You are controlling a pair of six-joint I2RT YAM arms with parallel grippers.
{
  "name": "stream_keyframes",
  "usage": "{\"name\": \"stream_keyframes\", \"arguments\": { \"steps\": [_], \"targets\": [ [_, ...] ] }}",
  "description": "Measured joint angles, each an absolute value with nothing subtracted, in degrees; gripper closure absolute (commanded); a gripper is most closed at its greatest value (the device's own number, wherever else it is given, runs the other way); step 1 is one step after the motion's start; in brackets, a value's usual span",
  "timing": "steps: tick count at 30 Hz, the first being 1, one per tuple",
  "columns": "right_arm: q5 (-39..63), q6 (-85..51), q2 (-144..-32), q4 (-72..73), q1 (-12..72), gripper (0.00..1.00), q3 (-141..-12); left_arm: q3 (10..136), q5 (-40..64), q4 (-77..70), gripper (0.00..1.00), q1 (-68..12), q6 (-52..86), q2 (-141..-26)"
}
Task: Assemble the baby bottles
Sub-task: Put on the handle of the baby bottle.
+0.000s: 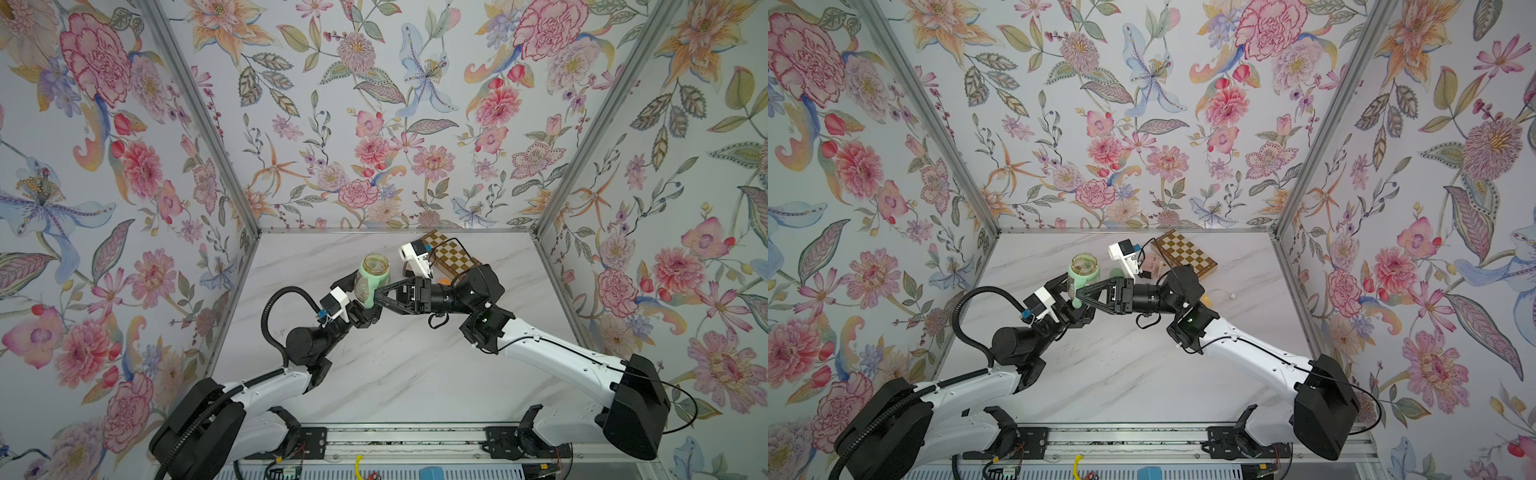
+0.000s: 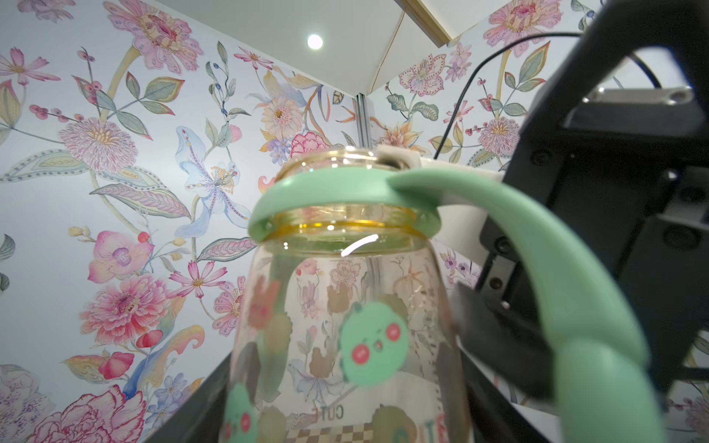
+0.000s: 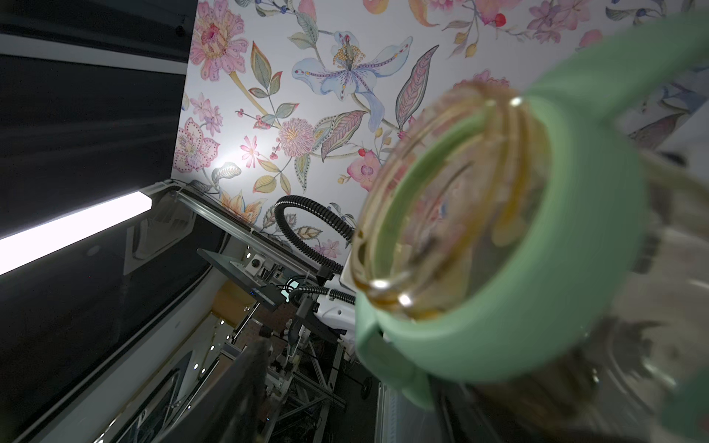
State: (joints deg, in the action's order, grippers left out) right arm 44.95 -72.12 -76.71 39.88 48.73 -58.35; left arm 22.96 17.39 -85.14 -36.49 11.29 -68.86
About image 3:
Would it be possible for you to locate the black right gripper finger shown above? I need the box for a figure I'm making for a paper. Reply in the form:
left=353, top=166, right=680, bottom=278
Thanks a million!
left=157, top=339, right=270, bottom=442

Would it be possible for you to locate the clear printed baby bottle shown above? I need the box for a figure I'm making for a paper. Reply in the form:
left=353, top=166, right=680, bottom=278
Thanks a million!
left=348, top=85, right=708, bottom=442

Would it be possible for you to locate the green bottle handle ring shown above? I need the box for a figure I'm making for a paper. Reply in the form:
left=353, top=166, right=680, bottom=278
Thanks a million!
left=353, top=10, right=709, bottom=443

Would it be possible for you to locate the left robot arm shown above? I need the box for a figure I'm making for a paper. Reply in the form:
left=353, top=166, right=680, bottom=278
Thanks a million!
left=284, top=266, right=356, bottom=350

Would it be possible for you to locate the black corrugated cable hose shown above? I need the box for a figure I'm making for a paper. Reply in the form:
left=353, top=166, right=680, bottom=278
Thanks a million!
left=273, top=195, right=358, bottom=275

